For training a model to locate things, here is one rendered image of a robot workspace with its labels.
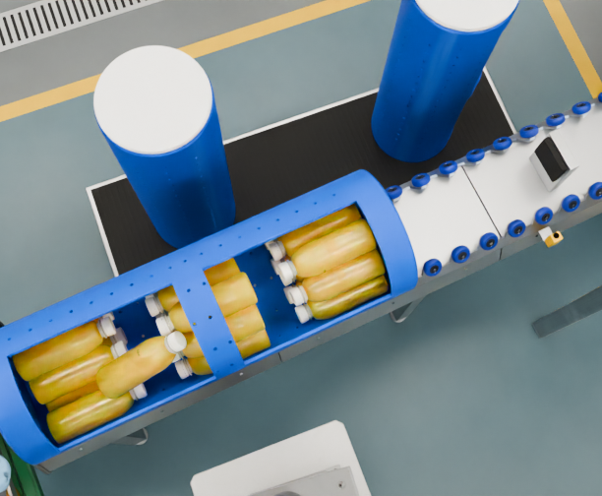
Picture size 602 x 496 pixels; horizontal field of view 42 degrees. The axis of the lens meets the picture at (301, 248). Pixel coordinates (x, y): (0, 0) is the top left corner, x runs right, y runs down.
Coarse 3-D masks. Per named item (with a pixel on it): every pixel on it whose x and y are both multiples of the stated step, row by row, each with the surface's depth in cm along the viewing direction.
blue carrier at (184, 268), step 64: (320, 192) 165; (384, 192) 160; (192, 256) 158; (256, 256) 180; (384, 256) 158; (64, 320) 153; (128, 320) 177; (192, 320) 152; (320, 320) 174; (0, 384) 148; (192, 384) 168; (64, 448) 157
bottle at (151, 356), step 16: (160, 336) 158; (128, 352) 159; (144, 352) 156; (160, 352) 155; (176, 352) 157; (112, 368) 159; (128, 368) 157; (144, 368) 156; (160, 368) 157; (112, 384) 159; (128, 384) 159
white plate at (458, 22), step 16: (416, 0) 194; (432, 0) 193; (448, 0) 193; (464, 0) 193; (480, 0) 194; (496, 0) 194; (512, 0) 194; (432, 16) 192; (448, 16) 192; (464, 16) 192; (480, 16) 192; (496, 16) 193
